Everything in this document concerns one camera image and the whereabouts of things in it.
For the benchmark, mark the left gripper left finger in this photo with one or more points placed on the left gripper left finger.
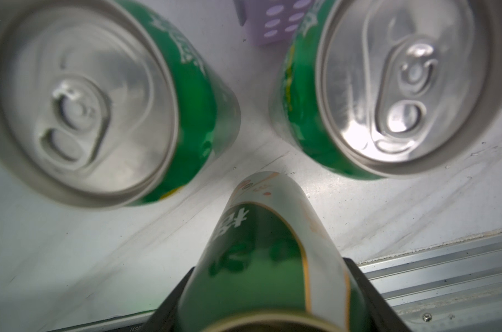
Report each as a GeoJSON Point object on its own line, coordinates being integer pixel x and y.
{"type": "Point", "coordinates": [164, 317]}

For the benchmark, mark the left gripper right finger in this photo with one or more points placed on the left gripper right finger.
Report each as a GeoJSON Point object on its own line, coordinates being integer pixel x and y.
{"type": "Point", "coordinates": [382, 317]}

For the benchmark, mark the green can gold lid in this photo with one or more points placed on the green can gold lid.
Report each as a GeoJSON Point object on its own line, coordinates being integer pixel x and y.
{"type": "Point", "coordinates": [270, 265]}

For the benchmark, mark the green soda can front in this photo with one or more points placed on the green soda can front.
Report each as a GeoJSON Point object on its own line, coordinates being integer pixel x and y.
{"type": "Point", "coordinates": [105, 104]}

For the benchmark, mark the green soda can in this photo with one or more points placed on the green soda can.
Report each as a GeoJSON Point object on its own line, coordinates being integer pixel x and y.
{"type": "Point", "coordinates": [105, 104]}
{"type": "Point", "coordinates": [390, 89]}

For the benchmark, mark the green soda can back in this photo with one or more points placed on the green soda can back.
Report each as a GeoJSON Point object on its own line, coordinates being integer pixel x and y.
{"type": "Point", "coordinates": [390, 89]}

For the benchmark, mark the purple plastic basket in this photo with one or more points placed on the purple plastic basket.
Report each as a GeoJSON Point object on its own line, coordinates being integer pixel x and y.
{"type": "Point", "coordinates": [270, 21]}

